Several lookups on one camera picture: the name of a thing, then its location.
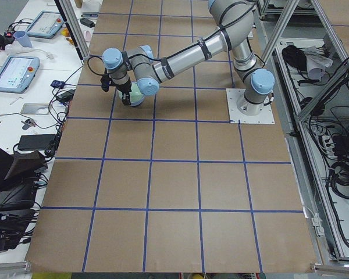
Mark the black flat box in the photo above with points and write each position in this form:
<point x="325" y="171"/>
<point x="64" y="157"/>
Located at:
<point x="35" y="142"/>

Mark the green ceramic bowl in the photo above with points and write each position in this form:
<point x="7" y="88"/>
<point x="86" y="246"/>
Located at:
<point x="136" y="96"/>

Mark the near blue teach pendant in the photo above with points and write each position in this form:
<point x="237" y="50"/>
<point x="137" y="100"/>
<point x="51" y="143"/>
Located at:
<point x="17" y="73"/>

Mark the brown paper table cover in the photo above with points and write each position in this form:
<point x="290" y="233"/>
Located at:
<point x="171" y="185"/>

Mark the pink plastic cup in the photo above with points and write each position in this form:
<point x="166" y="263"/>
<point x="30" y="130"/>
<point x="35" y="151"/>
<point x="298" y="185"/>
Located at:
<point x="87" y="35"/>

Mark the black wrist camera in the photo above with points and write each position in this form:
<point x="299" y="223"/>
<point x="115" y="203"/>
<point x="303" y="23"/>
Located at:
<point x="105" y="82"/>

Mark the light blue plastic cup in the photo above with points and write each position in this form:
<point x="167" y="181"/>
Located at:
<point x="23" y="39"/>

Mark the aluminium frame post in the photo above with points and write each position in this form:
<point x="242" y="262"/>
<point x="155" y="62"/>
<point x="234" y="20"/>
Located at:
<point x="69" y="17"/>

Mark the blue teach pendant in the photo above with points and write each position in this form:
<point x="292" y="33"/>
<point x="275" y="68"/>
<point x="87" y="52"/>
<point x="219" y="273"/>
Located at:
<point x="45" y="25"/>
<point x="17" y="73"/>

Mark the far blue teach pendant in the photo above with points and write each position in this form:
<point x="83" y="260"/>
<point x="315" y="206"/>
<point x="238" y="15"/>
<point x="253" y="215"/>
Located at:
<point x="45" y="25"/>

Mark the dark blue small device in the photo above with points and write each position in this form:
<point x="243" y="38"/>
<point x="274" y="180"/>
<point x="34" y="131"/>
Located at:
<point x="58" y="84"/>

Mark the black power adapter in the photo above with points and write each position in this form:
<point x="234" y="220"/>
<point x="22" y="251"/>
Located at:
<point x="87" y="22"/>

